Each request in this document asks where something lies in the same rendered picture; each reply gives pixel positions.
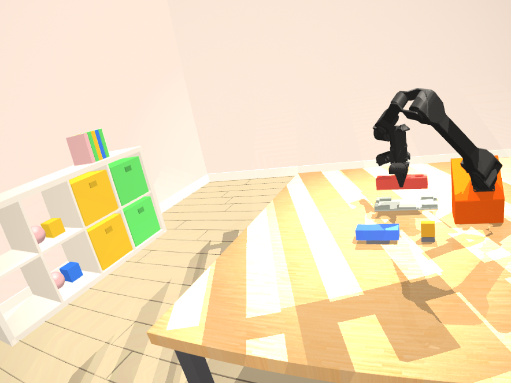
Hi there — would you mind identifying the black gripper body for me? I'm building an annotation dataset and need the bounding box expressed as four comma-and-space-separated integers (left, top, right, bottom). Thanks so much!
388, 143, 410, 174

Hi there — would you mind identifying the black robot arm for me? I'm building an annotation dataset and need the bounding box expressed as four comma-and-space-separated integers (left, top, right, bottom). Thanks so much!
372, 88, 503, 192

